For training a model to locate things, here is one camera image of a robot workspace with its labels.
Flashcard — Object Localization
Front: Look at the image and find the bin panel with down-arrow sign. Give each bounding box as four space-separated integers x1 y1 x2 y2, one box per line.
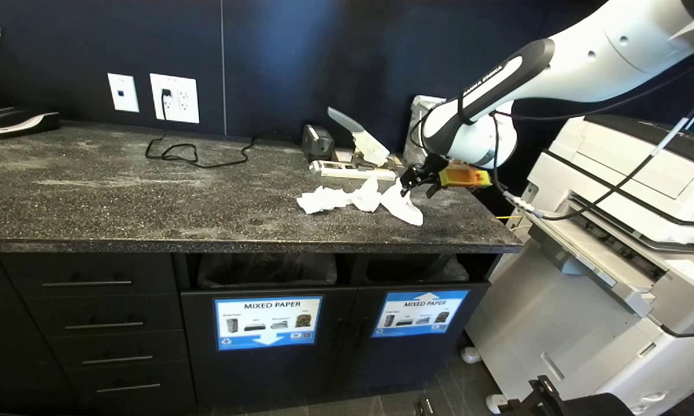
181 286 358 406

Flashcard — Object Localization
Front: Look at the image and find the grey plastic bin liner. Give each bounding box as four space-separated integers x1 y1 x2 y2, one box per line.
194 255 339 291

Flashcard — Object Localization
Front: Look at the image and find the mixed paper sign arrow up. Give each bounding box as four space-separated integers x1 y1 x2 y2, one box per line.
370 290 472 339

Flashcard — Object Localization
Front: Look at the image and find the wide white paper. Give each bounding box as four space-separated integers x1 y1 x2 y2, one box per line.
294 185 356 218

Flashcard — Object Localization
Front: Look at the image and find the large white wall outlet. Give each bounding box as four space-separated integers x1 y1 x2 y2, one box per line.
148 72 201 124

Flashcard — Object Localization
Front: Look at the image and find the mixed paper sign arrow down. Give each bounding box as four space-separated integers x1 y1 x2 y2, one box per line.
213 293 323 354

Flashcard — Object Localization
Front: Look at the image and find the grey printer side tray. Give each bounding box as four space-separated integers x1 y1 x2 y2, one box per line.
515 201 661 315

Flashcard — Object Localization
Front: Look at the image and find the black cable on counter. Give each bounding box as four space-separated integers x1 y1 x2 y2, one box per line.
144 91 258 171

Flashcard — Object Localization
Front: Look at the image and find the dark cabinet drawer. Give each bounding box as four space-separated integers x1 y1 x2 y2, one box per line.
20 299 184 337
66 367 197 412
45 331 191 375
0 252 181 301

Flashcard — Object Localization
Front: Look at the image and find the black velcro strap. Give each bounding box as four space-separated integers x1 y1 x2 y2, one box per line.
456 87 477 129

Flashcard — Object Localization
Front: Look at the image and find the gold wrist camera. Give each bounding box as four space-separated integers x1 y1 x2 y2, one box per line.
437 163 493 191

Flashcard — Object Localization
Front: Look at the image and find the thin black camera cable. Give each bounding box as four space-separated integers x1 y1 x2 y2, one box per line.
488 111 694 225

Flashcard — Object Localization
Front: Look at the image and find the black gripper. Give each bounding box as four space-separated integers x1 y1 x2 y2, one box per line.
398 156 448 200

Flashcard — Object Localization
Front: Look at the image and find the small white wall plate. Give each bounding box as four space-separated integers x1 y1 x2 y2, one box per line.
105 72 140 115

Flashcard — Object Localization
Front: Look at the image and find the stapler with grey lever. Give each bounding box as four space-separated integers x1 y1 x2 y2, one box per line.
308 105 403 185

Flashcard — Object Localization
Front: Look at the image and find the large white office printer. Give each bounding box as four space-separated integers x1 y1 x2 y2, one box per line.
462 114 694 416

